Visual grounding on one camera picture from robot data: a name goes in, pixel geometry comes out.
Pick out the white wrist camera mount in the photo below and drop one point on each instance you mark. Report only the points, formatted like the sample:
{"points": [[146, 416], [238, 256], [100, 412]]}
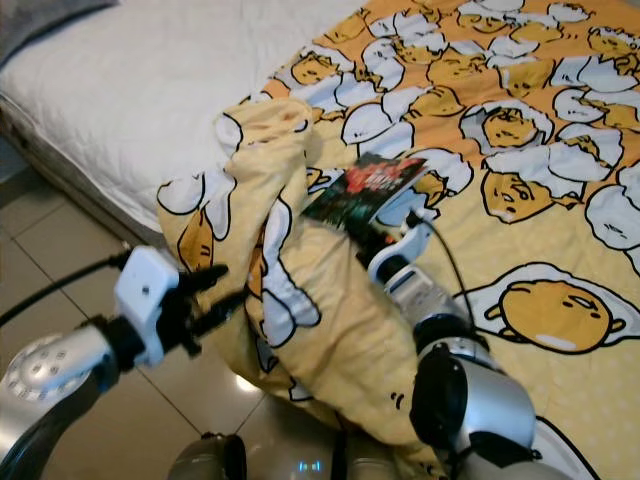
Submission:
{"points": [[405, 258], [145, 290]]}

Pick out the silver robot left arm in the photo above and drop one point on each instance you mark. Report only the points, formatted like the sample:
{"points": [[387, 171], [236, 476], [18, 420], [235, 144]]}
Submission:
{"points": [[50, 390]]}

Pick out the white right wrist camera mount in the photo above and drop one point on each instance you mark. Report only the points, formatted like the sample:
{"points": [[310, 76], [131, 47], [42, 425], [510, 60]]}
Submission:
{"points": [[405, 258]]}

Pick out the grey pillow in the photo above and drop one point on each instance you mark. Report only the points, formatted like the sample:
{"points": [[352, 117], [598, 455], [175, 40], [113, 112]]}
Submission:
{"points": [[40, 10]]}

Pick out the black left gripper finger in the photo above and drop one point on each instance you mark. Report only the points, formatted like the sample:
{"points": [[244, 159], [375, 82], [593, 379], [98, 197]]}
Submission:
{"points": [[225, 310], [207, 278]]}

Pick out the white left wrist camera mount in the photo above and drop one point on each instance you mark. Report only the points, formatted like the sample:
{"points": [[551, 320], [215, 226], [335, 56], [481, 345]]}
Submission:
{"points": [[145, 290]]}

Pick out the grey robot leg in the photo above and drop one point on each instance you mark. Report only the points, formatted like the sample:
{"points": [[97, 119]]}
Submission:
{"points": [[208, 458], [380, 462]]}

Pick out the grey robot left leg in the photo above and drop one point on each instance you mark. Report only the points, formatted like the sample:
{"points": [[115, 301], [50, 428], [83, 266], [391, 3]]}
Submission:
{"points": [[208, 458]]}

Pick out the white mattress with grey sides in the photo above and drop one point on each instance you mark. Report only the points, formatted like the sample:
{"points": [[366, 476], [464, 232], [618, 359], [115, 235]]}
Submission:
{"points": [[140, 90]]}

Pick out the grey robot right leg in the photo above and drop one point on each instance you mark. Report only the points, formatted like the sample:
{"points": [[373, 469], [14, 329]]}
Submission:
{"points": [[380, 462]]}

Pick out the yellow egg print blanket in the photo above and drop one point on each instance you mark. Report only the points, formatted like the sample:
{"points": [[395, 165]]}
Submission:
{"points": [[360, 330]]}

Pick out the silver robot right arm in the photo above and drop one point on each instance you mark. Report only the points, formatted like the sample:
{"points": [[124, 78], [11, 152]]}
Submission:
{"points": [[490, 400]]}

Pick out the dark green red book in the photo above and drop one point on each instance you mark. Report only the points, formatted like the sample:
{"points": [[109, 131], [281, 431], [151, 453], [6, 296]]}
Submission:
{"points": [[365, 190]]}

